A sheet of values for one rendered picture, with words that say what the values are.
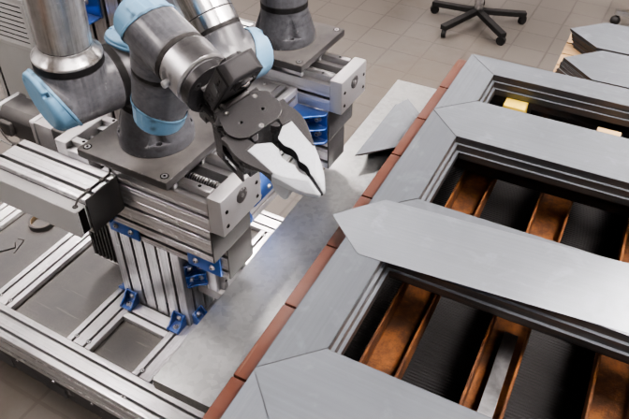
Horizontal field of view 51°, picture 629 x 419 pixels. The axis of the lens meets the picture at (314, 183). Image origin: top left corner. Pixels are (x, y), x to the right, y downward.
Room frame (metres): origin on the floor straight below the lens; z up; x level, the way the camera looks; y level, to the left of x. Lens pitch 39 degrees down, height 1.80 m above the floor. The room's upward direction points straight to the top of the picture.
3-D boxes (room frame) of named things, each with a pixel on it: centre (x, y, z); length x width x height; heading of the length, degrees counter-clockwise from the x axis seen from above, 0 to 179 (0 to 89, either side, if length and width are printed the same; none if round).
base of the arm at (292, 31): (1.52, 0.07, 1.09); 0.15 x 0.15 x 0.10
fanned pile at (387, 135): (1.60, -0.26, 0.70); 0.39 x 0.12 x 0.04; 153
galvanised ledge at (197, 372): (1.30, -0.07, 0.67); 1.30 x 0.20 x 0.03; 153
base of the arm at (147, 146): (1.09, 0.31, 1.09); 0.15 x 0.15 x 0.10
